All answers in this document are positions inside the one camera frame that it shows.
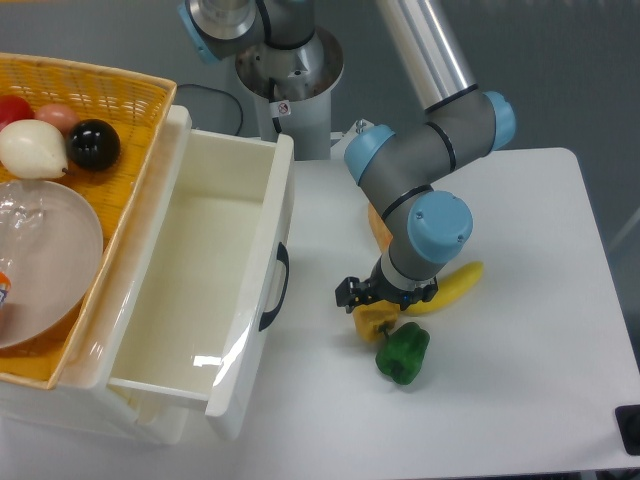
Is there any white drawer cabinet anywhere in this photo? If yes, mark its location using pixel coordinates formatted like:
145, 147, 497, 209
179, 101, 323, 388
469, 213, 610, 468
0, 104, 295, 446

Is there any green bell pepper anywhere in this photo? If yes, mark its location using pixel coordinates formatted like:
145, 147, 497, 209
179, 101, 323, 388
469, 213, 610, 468
375, 322, 430, 386

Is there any yellow banana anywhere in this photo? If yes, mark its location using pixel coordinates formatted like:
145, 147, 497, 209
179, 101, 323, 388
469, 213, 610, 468
405, 261, 484, 316

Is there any black ball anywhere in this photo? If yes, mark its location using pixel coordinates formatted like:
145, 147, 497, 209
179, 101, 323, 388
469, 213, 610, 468
65, 119, 121, 172

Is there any beige plate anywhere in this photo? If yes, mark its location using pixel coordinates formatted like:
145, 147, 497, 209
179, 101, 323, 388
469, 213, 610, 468
1, 181, 103, 348

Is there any white pear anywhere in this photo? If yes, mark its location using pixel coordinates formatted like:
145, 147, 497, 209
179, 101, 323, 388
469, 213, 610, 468
1, 119, 68, 180

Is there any white open drawer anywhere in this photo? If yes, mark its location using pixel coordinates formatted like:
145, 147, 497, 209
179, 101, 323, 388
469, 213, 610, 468
108, 131, 294, 444

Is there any clear plastic bag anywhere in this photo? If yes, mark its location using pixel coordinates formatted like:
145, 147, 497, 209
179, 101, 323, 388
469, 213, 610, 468
1, 180, 44, 307

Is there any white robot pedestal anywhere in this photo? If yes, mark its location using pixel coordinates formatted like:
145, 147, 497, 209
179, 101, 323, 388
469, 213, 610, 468
235, 27, 344, 161

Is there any black cable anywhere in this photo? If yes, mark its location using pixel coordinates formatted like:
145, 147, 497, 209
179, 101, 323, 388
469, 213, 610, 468
175, 83, 245, 137

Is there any red tomato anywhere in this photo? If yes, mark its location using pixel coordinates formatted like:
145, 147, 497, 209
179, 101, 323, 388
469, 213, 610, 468
0, 95, 34, 130

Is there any yellow woven basket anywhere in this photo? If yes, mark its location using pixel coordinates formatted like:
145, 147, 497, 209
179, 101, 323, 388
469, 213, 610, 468
1, 53, 177, 390

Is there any orange fruit piece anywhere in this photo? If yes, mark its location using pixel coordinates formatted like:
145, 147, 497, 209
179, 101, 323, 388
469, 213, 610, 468
367, 204, 393, 253

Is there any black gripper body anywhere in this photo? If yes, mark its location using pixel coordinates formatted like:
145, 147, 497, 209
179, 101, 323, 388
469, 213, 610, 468
362, 276, 424, 310

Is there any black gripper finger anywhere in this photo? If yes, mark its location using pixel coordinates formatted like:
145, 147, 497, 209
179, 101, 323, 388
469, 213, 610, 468
412, 277, 439, 303
334, 277, 363, 313

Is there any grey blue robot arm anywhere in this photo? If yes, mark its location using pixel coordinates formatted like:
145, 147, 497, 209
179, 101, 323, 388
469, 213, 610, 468
178, 1, 516, 311

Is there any black corner object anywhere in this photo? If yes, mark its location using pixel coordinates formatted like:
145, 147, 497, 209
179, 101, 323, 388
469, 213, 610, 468
614, 404, 640, 456

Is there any yellow bell pepper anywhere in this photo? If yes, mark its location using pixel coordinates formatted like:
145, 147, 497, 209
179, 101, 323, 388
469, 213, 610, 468
352, 301, 400, 342

